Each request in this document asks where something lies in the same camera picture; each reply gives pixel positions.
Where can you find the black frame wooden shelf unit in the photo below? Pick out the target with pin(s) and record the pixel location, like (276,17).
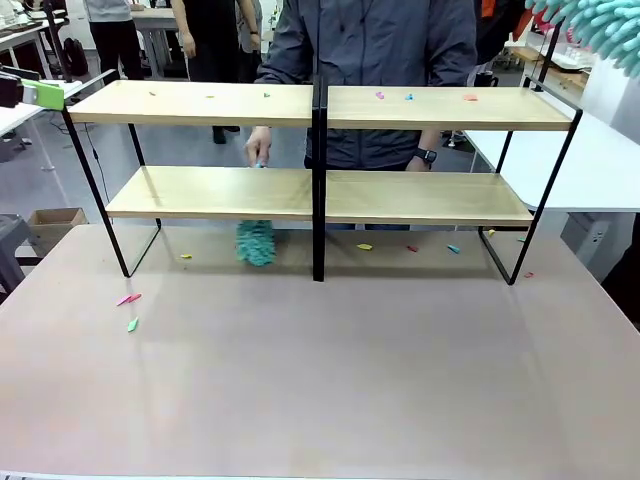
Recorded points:
(425,111)
(200,107)

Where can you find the person's right hand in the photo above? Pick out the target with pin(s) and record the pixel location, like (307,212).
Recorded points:
(259,145)

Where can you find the black stand pole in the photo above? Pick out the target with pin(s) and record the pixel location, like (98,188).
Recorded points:
(55,40)
(550,50)

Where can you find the person's left forearm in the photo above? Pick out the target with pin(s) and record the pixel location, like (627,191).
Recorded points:
(430,139)

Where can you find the background person printed shirt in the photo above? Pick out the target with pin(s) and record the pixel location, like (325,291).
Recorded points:
(249,30)

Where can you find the grey cabinet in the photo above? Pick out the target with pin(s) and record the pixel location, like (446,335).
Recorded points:
(592,240)

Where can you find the black backpack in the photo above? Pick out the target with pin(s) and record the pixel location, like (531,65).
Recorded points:
(75,55)

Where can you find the teal chenille duster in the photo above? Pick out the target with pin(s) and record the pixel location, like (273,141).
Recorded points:
(255,245)
(605,30)

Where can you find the cardboard box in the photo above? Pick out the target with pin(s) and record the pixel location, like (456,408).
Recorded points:
(55,222)

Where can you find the background person black trousers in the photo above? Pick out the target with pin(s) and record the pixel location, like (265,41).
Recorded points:
(115,40)

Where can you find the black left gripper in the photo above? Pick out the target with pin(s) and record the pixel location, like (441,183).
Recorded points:
(9,92)

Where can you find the black hanging jacket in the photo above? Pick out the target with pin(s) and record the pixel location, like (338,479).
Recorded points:
(500,40)

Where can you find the red hanging garment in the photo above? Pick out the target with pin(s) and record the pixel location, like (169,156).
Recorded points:
(522,25)

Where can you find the person's left hand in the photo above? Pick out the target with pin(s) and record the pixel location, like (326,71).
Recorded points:
(419,165)

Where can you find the black wrist watch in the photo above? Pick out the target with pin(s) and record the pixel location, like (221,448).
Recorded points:
(426,155)

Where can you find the person in grey jacket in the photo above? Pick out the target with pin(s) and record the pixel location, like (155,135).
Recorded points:
(375,50)

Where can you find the background person black clothes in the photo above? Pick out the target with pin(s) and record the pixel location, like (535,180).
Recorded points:
(207,40)

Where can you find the black mug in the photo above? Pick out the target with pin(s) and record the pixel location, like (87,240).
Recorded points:
(484,79)

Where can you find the wooden bench shelf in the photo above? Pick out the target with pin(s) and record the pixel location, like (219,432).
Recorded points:
(565,75)

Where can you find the large white side table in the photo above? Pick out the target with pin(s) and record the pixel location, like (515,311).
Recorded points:
(590,170)

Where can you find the white background desk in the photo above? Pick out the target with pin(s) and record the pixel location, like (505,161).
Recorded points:
(155,15)

